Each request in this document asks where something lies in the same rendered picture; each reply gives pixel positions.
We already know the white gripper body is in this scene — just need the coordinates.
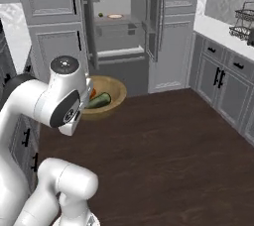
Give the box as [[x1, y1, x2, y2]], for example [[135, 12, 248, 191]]
[[85, 76, 95, 103]]

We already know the orange chicken drumstick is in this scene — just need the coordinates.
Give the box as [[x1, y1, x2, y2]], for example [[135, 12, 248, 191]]
[[89, 87, 98, 101]]

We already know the green cucumber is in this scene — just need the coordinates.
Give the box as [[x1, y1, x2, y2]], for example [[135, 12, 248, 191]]
[[85, 92, 113, 110]]

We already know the wooden bowl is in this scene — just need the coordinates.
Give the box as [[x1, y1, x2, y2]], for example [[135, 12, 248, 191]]
[[80, 74, 128, 121]]

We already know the grey fridge bottom drawer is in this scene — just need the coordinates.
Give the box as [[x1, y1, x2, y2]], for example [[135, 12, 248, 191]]
[[88, 46, 151, 97]]

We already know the grey left fridge door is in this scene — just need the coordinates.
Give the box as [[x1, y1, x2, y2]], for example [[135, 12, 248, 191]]
[[77, 0, 101, 69]]

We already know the grey fridge door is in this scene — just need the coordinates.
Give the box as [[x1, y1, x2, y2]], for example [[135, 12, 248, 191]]
[[77, 0, 101, 69], [141, 0, 165, 63]]

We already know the grey right fridge door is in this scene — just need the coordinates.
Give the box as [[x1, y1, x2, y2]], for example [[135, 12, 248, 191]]
[[141, 0, 165, 63]]

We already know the white plate with food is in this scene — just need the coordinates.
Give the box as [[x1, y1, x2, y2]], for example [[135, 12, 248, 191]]
[[106, 13, 125, 20]]

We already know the grey counter cupboard run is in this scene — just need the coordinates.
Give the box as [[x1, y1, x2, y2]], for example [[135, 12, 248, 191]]
[[0, 47, 42, 194]]

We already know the grey tall panel cabinet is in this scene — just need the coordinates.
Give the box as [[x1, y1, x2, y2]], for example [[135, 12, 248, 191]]
[[147, 0, 201, 94]]

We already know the grey base cabinet run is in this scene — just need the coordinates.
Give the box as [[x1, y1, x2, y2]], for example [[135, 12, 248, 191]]
[[190, 31, 254, 147]]

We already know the dark countertop object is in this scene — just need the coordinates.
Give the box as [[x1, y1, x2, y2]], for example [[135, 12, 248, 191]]
[[246, 27, 254, 48]]

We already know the black cupboard handle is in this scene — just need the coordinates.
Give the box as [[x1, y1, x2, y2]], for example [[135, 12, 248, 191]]
[[31, 152, 40, 173], [21, 128, 32, 148]]

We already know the grey fridge door handle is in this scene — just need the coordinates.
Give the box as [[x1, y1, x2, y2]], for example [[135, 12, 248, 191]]
[[160, 0, 166, 52]]

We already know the black wire stand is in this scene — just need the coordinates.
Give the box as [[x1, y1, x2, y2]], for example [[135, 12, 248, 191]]
[[228, 1, 254, 43]]

